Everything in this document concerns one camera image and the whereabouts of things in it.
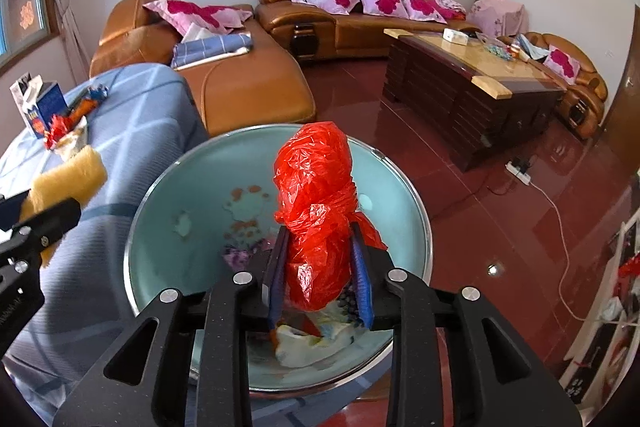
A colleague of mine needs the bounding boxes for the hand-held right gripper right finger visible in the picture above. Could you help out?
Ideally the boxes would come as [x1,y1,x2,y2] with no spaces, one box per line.
[350,219,583,427]

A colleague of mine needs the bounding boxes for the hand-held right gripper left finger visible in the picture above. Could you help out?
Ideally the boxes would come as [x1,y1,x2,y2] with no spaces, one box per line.
[52,224,291,427]

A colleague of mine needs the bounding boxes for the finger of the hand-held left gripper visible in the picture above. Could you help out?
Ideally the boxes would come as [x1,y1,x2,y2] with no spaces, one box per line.
[0,191,31,230]
[0,198,82,278]

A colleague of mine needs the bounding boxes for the yellow sponge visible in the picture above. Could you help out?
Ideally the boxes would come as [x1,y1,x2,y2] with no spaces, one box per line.
[20,145,108,268]

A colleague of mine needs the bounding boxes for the clear yellow printed plastic bag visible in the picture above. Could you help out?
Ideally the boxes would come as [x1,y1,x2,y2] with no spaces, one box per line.
[272,307,366,368]

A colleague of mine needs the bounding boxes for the purple foil wrapper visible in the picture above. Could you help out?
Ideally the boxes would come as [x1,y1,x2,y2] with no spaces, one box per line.
[222,239,273,270]

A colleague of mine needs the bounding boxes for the red plastic bag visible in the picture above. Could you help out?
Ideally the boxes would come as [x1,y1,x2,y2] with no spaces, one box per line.
[273,121,388,313]

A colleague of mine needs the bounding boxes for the teal enamel basin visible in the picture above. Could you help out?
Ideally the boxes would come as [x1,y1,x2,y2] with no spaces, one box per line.
[123,124,433,394]

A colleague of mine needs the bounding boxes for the red crinkled wrapper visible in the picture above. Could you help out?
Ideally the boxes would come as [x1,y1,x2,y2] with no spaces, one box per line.
[44,114,76,150]

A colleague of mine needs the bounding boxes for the blue milk carton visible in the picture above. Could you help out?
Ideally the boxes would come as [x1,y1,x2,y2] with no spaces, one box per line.
[22,81,68,138]

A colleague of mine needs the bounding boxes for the white cardboard box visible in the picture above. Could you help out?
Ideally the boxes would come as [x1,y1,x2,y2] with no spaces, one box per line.
[10,72,43,112]

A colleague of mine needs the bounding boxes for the blue plaid tablecloth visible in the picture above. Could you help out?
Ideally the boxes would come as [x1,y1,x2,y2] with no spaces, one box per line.
[0,63,371,427]

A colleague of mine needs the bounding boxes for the white power strip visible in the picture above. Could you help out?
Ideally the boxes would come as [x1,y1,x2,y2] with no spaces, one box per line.
[506,157,532,184]

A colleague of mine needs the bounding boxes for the tan leather chaise sofa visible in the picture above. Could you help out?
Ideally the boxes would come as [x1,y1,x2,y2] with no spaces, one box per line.
[90,0,318,138]

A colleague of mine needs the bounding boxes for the dark wooden coffee table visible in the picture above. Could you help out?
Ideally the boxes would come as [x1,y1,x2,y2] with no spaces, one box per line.
[382,27,568,172]

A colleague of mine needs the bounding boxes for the folded blue plaid cloth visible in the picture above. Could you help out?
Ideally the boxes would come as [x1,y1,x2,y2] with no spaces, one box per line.
[171,32,252,68]

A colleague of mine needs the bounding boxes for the white rack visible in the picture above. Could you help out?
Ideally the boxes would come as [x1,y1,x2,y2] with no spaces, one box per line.
[557,207,640,408]

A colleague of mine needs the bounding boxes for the white plastic packet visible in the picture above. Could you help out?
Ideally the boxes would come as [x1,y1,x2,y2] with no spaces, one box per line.
[182,23,216,44]

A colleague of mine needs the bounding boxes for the tan leather three-seat sofa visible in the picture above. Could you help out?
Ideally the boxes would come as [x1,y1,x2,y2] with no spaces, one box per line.
[255,0,483,68]

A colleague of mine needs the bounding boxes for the tan leather armchair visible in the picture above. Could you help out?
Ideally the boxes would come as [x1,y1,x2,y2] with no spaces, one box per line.
[500,32,608,142]

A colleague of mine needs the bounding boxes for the blue white cloth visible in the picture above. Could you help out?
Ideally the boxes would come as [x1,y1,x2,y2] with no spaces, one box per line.
[517,33,551,60]

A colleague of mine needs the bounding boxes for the pink floral cloth cover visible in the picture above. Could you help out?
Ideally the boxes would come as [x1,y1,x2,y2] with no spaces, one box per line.
[467,0,530,36]

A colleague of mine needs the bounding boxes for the wooden door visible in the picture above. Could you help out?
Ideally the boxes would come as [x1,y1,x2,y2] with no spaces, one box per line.
[605,0,640,142]

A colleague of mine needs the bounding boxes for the white power cable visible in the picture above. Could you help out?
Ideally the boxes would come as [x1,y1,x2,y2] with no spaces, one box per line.
[527,179,601,323]

